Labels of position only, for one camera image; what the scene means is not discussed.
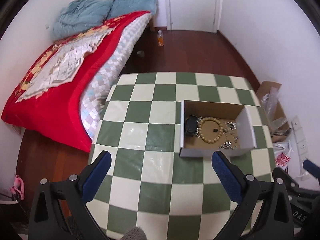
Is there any silver chain bracelet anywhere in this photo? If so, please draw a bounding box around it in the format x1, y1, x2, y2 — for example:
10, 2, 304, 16
218, 141, 235, 151

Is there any silver charm necklace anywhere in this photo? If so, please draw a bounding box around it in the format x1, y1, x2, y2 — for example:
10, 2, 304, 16
223, 121, 241, 143

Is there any wooden bead bracelet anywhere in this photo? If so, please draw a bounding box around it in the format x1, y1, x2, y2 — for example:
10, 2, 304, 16
198, 116, 225, 144

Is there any black fitness band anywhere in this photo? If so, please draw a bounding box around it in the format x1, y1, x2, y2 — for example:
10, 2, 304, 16
184, 115, 198, 137

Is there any white power strip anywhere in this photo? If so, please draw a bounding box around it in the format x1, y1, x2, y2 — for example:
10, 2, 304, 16
291, 115, 310, 181

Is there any white plastic shopping bag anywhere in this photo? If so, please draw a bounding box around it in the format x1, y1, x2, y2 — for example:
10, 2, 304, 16
273, 139, 300, 177

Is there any pink slipper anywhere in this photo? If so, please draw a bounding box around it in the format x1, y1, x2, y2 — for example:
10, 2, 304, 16
10, 175, 24, 200

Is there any clear plastic packaging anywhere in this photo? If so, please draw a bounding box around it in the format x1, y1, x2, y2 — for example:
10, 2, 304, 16
260, 87, 292, 137

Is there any brown cardboard box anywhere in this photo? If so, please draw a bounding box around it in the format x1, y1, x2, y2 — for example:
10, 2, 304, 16
256, 80, 292, 144

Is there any white cardboard box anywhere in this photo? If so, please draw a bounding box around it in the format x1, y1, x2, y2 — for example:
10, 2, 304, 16
179, 100, 257, 158

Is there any red patterned bed quilt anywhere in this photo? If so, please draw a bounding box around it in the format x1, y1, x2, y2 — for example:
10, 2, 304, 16
1, 11, 152, 152

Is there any small round cup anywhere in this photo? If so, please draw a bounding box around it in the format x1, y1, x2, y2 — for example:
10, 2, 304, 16
137, 50, 145, 58

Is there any blue folded duvet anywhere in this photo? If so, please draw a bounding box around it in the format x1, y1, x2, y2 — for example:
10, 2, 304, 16
51, 0, 157, 41

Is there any white door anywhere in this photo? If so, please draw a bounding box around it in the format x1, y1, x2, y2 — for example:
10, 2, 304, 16
165, 0, 223, 33

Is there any orange drink bottle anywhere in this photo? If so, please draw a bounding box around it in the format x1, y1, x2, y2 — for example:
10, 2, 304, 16
157, 29, 164, 47

